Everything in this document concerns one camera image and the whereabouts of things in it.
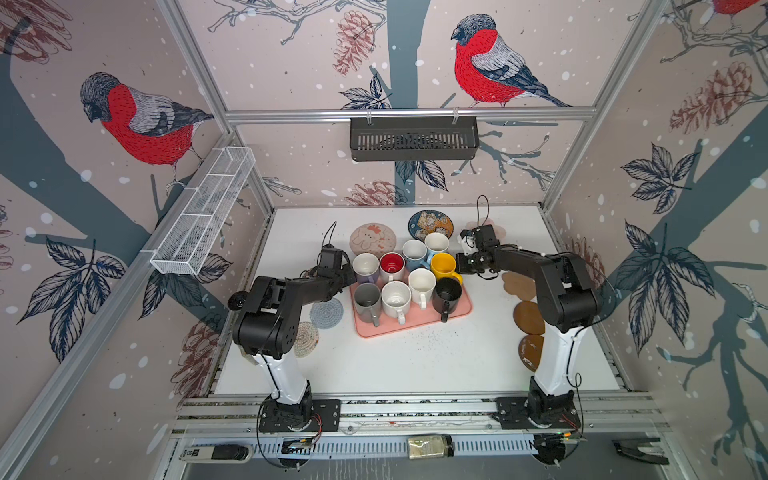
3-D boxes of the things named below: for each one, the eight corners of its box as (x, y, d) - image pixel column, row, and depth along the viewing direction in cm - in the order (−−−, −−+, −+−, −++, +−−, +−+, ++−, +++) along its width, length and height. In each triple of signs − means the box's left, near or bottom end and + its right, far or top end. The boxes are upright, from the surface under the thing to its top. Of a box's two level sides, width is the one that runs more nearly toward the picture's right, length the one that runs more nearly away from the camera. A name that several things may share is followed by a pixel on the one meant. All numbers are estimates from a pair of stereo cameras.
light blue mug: (403, 277, 102) (403, 260, 94) (402, 257, 108) (403, 239, 100) (425, 277, 102) (428, 260, 94) (424, 257, 108) (426, 239, 100)
